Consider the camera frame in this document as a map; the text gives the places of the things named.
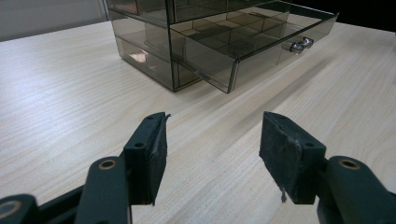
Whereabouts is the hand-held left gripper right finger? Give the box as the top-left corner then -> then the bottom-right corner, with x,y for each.
259,111 -> 396,224

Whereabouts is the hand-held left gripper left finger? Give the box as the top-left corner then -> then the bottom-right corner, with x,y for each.
74,111 -> 172,224

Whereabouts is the smoky clear acrylic drawer cabinet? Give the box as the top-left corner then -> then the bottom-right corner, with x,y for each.
104,0 -> 293,92

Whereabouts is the round metal drawer knob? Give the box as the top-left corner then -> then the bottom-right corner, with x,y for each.
289,36 -> 315,54

